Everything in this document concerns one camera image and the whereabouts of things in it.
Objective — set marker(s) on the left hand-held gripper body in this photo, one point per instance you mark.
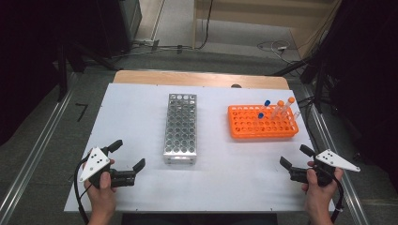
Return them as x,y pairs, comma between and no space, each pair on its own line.
94,164

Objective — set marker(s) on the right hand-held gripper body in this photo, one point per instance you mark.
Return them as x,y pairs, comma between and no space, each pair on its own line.
336,161

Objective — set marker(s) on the orange plastic tube rack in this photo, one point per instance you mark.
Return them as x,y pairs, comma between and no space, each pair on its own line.
263,133

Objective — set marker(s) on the clear test tube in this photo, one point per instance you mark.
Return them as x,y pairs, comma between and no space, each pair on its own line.
296,114

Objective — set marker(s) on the silver metal tube rack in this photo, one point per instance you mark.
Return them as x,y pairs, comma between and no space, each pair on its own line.
180,160

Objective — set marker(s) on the orange capped test tube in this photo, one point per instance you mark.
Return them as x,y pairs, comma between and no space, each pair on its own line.
291,100
280,102

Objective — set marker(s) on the blue capped test tube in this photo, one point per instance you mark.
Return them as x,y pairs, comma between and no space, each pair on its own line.
267,102
260,115

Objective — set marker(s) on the person's left hand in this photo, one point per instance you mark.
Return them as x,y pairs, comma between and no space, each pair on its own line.
101,200

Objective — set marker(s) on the person's right hand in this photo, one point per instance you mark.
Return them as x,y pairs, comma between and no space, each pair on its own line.
319,200

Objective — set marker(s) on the white table board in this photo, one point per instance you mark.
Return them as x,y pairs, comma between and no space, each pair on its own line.
131,118

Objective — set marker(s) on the black metal stand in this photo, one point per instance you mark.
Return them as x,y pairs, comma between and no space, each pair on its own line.
62,78
319,90

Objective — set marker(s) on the person's dark clothing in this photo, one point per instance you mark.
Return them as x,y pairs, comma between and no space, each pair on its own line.
200,220

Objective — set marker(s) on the dark curtain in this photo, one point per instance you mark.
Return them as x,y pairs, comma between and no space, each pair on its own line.
369,78
31,47

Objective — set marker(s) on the wooden table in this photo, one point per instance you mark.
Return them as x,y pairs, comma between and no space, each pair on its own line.
187,78

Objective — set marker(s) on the grey cabinet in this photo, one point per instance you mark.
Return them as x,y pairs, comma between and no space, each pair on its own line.
131,18

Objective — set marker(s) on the aluminium floor rail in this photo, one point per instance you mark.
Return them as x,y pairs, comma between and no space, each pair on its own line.
34,150
352,200

